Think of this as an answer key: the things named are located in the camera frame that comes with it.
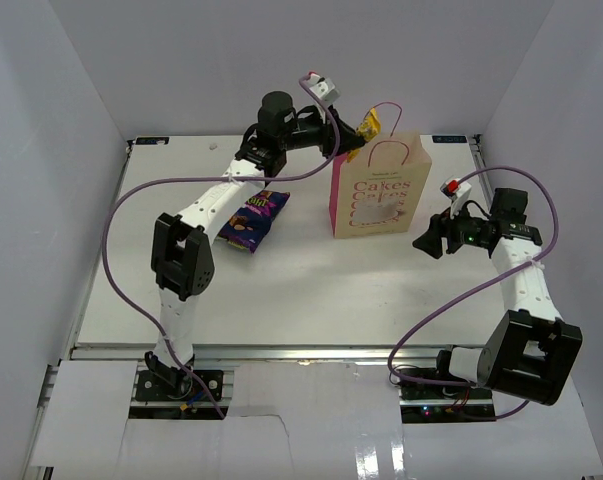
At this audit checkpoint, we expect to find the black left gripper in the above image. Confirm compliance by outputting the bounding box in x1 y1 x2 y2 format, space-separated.
279 103 365 160

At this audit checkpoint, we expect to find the yellow M&M packet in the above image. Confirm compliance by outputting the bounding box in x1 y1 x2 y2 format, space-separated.
346 107 381 163

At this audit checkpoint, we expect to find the purple snack bag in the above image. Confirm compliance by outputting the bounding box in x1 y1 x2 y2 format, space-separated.
217 190 290 254

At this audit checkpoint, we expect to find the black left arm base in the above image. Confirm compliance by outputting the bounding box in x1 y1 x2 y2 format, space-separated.
130 369 227 420

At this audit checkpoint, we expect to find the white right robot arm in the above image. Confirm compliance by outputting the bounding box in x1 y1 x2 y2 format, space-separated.
413 179 583 405

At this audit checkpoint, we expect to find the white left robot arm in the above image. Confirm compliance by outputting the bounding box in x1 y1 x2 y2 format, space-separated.
151 91 366 399

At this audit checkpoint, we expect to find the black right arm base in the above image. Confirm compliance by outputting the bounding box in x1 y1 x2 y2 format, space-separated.
389 373 496 425

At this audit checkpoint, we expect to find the blue label right corner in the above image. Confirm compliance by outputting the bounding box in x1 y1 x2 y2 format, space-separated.
432 135 467 144

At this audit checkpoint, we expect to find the blue label corner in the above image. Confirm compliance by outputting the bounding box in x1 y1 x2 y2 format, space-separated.
432 135 467 144
134 136 170 145

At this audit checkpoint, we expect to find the blue label left corner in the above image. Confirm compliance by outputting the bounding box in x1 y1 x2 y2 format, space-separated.
134 136 170 145

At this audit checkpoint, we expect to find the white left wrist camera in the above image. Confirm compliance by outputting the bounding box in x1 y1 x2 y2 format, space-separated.
306 72 340 106

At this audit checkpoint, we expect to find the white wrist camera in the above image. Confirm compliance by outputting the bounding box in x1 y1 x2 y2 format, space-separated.
440 178 472 218
306 72 340 106

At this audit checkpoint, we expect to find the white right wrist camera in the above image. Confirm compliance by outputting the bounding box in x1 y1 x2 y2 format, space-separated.
440 178 472 218

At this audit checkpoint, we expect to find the paper bag with pink handles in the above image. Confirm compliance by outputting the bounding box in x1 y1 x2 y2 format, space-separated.
329 124 432 239

